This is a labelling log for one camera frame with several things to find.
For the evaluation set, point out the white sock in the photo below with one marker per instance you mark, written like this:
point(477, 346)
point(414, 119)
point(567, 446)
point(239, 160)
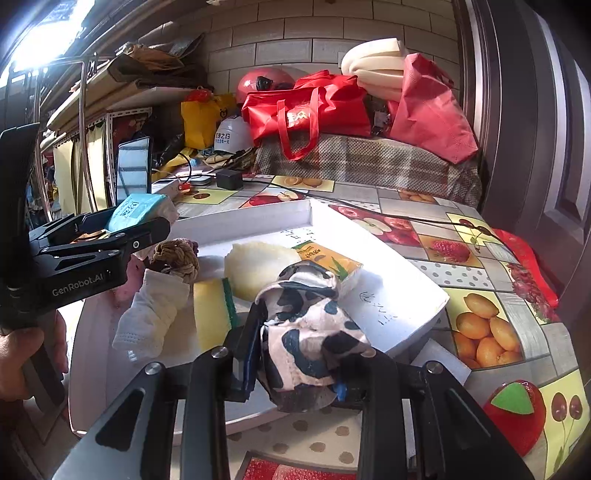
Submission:
point(147, 318)

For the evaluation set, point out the black charger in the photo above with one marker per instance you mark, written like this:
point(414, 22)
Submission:
point(230, 180)

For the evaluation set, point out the yellow bag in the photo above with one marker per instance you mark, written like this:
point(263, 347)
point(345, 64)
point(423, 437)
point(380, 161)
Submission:
point(198, 120)

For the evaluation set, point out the red printed shopping bag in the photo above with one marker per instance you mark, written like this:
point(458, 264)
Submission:
point(526, 272)

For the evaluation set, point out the red helmet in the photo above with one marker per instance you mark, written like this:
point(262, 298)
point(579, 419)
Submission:
point(254, 83)

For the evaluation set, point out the white cardboard box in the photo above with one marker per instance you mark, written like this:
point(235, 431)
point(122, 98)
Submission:
point(392, 300)

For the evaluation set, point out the red plush apple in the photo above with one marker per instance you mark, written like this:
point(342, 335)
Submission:
point(521, 424)

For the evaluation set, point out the white metal shelf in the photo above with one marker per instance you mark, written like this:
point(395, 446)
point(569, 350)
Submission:
point(111, 138)

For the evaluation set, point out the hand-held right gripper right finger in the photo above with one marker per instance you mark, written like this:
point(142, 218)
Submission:
point(378, 383)

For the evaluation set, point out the brown cardboard pile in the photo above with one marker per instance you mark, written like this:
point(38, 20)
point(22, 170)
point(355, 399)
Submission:
point(152, 64)

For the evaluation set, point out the cream foam roll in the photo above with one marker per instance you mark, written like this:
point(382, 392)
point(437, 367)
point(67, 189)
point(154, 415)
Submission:
point(374, 64)

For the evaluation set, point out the person's left hand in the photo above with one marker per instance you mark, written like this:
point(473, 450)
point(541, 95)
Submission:
point(14, 364)

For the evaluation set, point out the blue tissue pack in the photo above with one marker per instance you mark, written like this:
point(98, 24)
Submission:
point(134, 210)

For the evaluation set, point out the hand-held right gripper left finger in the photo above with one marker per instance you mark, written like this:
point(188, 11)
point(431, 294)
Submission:
point(251, 355)

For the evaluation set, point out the dark brown door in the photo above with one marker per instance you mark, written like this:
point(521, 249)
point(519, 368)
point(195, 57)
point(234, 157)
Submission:
point(531, 138)

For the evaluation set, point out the white helmet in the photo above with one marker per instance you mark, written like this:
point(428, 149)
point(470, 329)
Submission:
point(233, 134)

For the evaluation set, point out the yellow tissue pack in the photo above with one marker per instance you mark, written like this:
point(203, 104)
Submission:
point(323, 258)

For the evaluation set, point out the glossy red tote bag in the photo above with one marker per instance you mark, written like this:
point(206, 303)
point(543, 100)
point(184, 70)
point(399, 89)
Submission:
point(323, 110)

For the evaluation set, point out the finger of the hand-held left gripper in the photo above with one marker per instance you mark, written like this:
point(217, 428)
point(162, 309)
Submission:
point(69, 226)
point(138, 235)

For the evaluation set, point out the green and yellow sponge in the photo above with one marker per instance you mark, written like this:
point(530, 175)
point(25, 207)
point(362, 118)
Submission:
point(210, 314)

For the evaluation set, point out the plaid blanket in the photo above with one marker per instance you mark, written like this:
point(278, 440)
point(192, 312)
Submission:
point(369, 161)

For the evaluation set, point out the pink-red nonwoven bag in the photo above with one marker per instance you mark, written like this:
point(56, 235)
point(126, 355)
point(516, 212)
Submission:
point(429, 115)

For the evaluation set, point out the cream soft cloth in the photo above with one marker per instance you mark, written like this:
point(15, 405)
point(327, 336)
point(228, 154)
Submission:
point(258, 272)

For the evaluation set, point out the cow print cloth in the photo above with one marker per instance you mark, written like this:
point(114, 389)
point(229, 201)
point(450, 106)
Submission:
point(314, 332)

